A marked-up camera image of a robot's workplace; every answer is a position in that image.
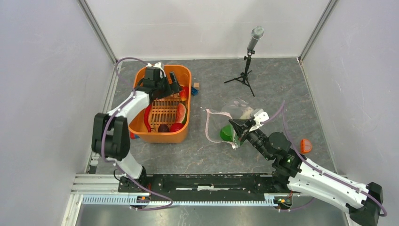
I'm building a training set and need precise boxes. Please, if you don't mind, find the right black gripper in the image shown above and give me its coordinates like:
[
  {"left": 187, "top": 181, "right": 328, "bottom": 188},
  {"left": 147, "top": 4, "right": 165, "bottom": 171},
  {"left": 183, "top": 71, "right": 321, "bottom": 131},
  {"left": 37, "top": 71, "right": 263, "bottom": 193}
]
[{"left": 229, "top": 118, "right": 272, "bottom": 160}]

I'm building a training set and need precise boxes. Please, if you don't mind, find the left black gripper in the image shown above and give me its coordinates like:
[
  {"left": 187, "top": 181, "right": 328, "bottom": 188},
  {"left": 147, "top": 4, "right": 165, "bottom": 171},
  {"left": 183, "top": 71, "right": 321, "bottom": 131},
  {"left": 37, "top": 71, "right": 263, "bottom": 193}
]
[{"left": 155, "top": 72, "right": 183, "bottom": 100}]

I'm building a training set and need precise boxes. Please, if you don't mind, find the green toy bok choy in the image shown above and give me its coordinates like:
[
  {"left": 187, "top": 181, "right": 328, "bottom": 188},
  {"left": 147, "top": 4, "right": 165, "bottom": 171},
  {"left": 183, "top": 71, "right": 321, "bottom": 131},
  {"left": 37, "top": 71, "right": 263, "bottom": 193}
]
[{"left": 220, "top": 108, "right": 254, "bottom": 142}]

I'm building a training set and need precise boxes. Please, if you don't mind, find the clear polka dot zip bag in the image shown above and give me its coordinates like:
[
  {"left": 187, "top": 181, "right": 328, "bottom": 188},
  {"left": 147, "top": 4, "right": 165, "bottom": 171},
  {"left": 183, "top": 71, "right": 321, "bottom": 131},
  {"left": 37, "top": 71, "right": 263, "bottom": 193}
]
[{"left": 205, "top": 97, "right": 252, "bottom": 149}]

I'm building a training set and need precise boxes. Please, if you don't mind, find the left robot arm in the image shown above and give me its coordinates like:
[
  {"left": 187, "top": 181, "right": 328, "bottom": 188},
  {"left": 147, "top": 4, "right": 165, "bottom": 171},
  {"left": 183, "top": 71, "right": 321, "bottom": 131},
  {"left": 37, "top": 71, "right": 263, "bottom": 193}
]
[{"left": 91, "top": 65, "right": 182, "bottom": 192}]

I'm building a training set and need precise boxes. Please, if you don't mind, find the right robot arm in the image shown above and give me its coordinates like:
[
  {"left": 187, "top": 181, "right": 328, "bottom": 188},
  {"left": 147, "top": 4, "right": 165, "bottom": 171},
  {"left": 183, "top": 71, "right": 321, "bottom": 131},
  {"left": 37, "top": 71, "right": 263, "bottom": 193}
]
[{"left": 229, "top": 118, "right": 387, "bottom": 226}]

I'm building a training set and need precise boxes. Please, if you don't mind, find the red toy strawberry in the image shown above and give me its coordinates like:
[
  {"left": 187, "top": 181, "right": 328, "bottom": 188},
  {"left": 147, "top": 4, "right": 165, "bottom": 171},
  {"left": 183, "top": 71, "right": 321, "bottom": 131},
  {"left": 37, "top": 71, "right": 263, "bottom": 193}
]
[{"left": 179, "top": 86, "right": 190, "bottom": 101}]

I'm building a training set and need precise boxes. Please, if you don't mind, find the blue toy brick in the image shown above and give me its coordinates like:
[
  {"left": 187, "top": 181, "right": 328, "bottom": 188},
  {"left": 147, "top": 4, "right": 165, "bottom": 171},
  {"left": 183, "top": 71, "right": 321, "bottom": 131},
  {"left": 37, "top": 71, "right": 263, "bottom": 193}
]
[{"left": 191, "top": 87, "right": 199, "bottom": 96}]

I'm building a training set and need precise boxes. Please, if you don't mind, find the orange plastic basket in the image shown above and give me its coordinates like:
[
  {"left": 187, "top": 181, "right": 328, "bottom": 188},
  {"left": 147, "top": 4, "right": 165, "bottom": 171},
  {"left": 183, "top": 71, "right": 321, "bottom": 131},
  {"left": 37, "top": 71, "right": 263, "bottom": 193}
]
[{"left": 128, "top": 65, "right": 192, "bottom": 144}]

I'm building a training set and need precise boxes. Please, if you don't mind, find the red toy tomato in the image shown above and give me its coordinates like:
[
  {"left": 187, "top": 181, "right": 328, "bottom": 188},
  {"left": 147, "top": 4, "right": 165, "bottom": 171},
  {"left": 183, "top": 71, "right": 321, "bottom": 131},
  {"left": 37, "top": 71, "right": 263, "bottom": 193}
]
[{"left": 169, "top": 122, "right": 184, "bottom": 132}]

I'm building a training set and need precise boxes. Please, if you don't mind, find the red toy chili pepper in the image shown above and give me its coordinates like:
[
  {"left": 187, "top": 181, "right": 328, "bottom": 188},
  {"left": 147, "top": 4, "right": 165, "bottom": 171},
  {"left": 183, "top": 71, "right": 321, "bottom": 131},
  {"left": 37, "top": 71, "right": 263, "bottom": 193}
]
[{"left": 143, "top": 104, "right": 152, "bottom": 133}]

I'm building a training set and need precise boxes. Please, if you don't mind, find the dark purple toy plum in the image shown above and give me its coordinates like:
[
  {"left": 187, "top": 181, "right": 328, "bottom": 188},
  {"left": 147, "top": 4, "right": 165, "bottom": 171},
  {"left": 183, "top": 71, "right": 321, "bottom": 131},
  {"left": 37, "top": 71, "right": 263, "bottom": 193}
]
[{"left": 158, "top": 124, "right": 170, "bottom": 133}]

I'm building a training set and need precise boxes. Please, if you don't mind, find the black tripod stand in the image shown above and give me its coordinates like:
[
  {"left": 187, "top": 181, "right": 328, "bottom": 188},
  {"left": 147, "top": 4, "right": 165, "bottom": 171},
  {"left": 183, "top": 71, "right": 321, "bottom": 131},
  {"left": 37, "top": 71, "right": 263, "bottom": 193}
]
[{"left": 224, "top": 51, "right": 255, "bottom": 97}]

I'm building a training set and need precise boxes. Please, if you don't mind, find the blue red toy block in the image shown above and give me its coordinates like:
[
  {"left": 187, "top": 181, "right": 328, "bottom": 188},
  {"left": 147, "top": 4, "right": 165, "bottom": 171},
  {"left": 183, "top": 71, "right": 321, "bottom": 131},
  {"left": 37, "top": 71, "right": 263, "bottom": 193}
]
[{"left": 129, "top": 132, "right": 140, "bottom": 139}]

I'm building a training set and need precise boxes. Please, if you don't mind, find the silver microphone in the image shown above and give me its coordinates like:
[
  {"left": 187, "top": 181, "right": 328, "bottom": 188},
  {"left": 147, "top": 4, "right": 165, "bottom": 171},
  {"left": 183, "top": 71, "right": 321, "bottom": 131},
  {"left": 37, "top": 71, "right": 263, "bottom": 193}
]
[{"left": 247, "top": 26, "right": 264, "bottom": 54}]

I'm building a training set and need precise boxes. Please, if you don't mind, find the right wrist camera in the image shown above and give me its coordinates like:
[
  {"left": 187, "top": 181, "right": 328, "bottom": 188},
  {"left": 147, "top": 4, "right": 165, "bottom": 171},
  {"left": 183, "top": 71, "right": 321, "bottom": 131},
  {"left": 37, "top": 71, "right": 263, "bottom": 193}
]
[{"left": 251, "top": 109, "right": 269, "bottom": 130}]

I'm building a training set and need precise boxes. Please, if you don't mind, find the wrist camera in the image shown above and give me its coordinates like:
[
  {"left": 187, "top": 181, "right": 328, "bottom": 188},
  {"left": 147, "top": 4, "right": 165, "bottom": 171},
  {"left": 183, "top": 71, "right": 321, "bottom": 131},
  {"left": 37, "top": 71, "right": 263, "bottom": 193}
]
[
  {"left": 146, "top": 62, "right": 166, "bottom": 79},
  {"left": 251, "top": 109, "right": 269, "bottom": 130}
]

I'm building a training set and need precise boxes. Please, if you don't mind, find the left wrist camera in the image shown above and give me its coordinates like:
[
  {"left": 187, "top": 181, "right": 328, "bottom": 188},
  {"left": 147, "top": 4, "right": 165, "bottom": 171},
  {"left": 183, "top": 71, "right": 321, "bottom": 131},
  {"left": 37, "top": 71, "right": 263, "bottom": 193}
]
[{"left": 146, "top": 62, "right": 166, "bottom": 79}]

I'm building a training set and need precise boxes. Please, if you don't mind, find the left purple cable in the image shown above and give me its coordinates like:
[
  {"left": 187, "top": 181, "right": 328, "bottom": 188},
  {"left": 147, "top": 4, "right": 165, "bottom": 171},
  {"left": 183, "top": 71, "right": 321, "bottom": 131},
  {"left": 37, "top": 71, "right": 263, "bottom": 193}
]
[{"left": 101, "top": 57, "right": 174, "bottom": 212}]

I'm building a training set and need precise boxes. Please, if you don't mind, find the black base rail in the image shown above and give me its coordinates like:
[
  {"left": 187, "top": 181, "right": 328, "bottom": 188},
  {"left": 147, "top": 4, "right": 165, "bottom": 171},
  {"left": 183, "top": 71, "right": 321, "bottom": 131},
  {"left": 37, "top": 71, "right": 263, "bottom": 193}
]
[{"left": 117, "top": 173, "right": 294, "bottom": 203}]

